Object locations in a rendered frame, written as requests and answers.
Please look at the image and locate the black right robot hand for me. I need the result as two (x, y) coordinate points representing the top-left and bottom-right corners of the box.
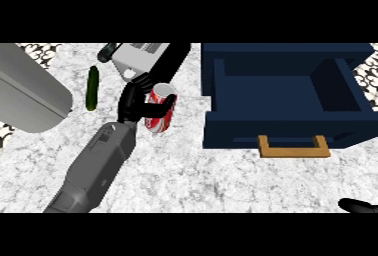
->
(337, 197), (378, 214)

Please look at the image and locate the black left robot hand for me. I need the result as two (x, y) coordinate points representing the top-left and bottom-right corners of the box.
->
(117, 73), (179, 125)

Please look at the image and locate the red and white can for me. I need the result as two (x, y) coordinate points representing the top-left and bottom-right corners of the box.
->
(143, 82), (179, 134)

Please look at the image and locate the navy blue drawer front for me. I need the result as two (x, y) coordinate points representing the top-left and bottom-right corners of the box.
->
(201, 111), (378, 150)

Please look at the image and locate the navy blue drawer cabinet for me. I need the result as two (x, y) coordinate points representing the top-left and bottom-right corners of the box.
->
(199, 42), (378, 116)

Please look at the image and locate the green cucumber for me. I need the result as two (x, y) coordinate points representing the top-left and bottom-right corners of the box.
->
(84, 65), (100, 112)

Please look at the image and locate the white and black appliance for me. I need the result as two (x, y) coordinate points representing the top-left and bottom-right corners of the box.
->
(109, 42), (192, 85)

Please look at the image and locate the dark green rounded object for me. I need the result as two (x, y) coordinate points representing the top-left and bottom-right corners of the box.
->
(96, 42), (121, 64)

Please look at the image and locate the grey rounded appliance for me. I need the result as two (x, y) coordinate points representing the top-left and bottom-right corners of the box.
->
(0, 43), (75, 134)

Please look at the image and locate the wooden drawer handle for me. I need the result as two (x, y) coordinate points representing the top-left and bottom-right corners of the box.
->
(257, 134), (332, 159)

